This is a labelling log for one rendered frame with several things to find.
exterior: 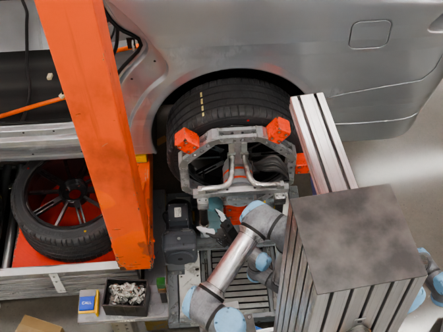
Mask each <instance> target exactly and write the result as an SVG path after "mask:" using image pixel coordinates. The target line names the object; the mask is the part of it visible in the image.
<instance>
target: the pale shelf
mask: <svg viewBox="0 0 443 332"><path fill-rule="evenodd" d="M149 286H150V300H149V305H148V315H147V317H136V316H107V315H106V314H105V312H104V310H103V307H102V299H103V292H104V289H88V290H80V293H79V299H80V297H82V296H96V290H99V292H100V305H99V316H98V317H97V316H96V314H95V313H87V314H79V313H78V320H77V323H78V324H79V325H92V324H102V323H121V322H131V321H150V320H160V319H169V286H168V285H167V296H168V303H166V304H162V301H161V297H160V294H159V293H158V288H157V285H149Z"/></svg>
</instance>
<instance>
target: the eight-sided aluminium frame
mask: <svg viewBox="0 0 443 332"><path fill-rule="evenodd" d="M199 141H200V147H199V148H198V149H197V150H196V151H194V152H192V153H191V154H187V153H185V152H184V151H182V150H181V151H180V152H179V153H178V162H179V172H180V178H181V189H182V191H184V192H185V193H188V194H190V195H192V190H193V189H196V188H197V187H198V186H204V185H203V184H200V183H199V182H196V181H195V180H192V179H190V178H189V166H188V164H189V163H190V162H192V161H193V160H195V159H196V158H197V157H199V156H200V155H202V154H203V153H205V152H206V151H208V150H209V149H210V148H212V147H213V146H215V145H218V144H229V143H234V144H236V143H242V142H261V143H262V144H264V145H266V146H268V147H269V148H271V149H273V150H274V151H276V152H278V153H280V154H282V155H283V156H285V163H287V167H288V171H289V182H284V184H285V183H289V185H292V184H293V181H294V174H295V165H296V160H297V153H296V149H295V145H293V144H292V143H291V142H288V141H287V140H284V141H282V142H281V143H280V144H277V143H275V142H272V141H269V140H268V132H267V128H266V127H264V126H257V125H255V126H243V127H232V128H212V129H210V130H209V131H207V132H206V133H205V134H203V135H202V136H201V137H200V138H199ZM281 180H283V178H282V175H281V174H280V175H278V176H277V177H275V178H274V179H272V180H270V181H269V182H274V181H281ZM271 196H273V194H254V200H253V201H255V200H260V201H261V202H264V201H265V200H266V199H268V198H269V197H271ZM219 198H221V199H222V201H223V204H224V205H225V206H230V205H229V204H228V203H227V201H226V196H222V197H219Z"/></svg>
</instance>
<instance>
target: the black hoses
mask: <svg viewBox="0 0 443 332"><path fill-rule="evenodd" d="M259 170H260V171H264V172H272V171H275V172H277V173H279V174H281V175H282V178H283V181H284V182H289V171H288V167H287V163H284V162H283V161H282V160H281V158H280V157H278V156H277V155H268V156H266V157H264V158H263V159H261V160H260V161H252V171H253V174H257V173H259Z"/></svg>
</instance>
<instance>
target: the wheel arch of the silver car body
mask: <svg viewBox="0 0 443 332"><path fill-rule="evenodd" d="M220 70H222V71H223V78H231V77H234V78H235V77H240V78H241V77H245V78H252V79H253V78H255V79H258V80H263V81H266V82H269V83H272V84H274V85H276V86H277V87H280V88H281V89H282V90H284V91H285V92H286V93H288V94H289V95H290V96H299V95H304V94H306V92H305V91H304V90H303V89H302V88H300V87H299V86H298V85H297V84H296V83H294V82H292V81H291V80H289V79H288V78H286V77H284V76H281V75H279V74H276V73H274V72H270V71H267V70H261V69H253V68H228V69H220ZM215 71H219V70H213V71H210V72H207V73H204V74H201V75H198V76H195V77H194V78H191V79H190V80H188V81H186V82H184V83H182V84H181V85H179V86H178V87H176V88H175V89H174V90H172V91H171V92H170V93H169V94H168V95H167V96H166V97H165V98H164V99H163V100H162V102H161V103H160V104H159V105H158V107H157V109H156V111H155V112H154V115H153V117H152V120H151V123H150V131H149V137H150V145H151V147H152V150H153V152H154V154H156V153H157V112H158V109H159V108H160V106H162V105H169V104H175V102H176V101H177V100H178V99H179V98H180V97H181V96H182V95H184V94H185V93H187V92H188V91H189V90H191V89H193V88H195V87H196V77H198V85H201V84H204V83H206V82H210V81H212V72H215Z"/></svg>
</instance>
